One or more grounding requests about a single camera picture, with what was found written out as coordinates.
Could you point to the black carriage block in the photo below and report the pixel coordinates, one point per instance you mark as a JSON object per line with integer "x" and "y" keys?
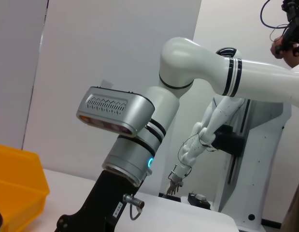
{"x": 230, "y": 142}

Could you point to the white robot stand column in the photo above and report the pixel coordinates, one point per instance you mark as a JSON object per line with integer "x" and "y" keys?
{"x": 267, "y": 157}

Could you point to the small black device box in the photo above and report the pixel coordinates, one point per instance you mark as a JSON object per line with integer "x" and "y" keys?
{"x": 198, "y": 200}

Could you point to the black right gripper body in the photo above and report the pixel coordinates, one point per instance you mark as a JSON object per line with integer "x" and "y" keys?
{"x": 101, "y": 205}

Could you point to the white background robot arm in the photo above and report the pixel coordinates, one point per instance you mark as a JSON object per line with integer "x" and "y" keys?
{"x": 212, "y": 125}

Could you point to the person's forearm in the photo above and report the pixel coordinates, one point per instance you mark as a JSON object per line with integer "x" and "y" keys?
{"x": 295, "y": 59}

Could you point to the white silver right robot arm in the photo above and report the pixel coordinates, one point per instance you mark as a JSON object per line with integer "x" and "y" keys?
{"x": 188, "y": 62}

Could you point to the person's hand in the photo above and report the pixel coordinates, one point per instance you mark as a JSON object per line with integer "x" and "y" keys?
{"x": 278, "y": 47}

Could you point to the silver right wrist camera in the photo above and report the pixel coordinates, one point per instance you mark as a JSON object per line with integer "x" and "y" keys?
{"x": 115, "y": 108}

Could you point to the grey background robot hand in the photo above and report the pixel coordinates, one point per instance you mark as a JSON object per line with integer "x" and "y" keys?
{"x": 173, "y": 186}

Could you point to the yellow plastic bin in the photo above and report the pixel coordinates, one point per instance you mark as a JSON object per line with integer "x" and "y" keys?
{"x": 16, "y": 183}

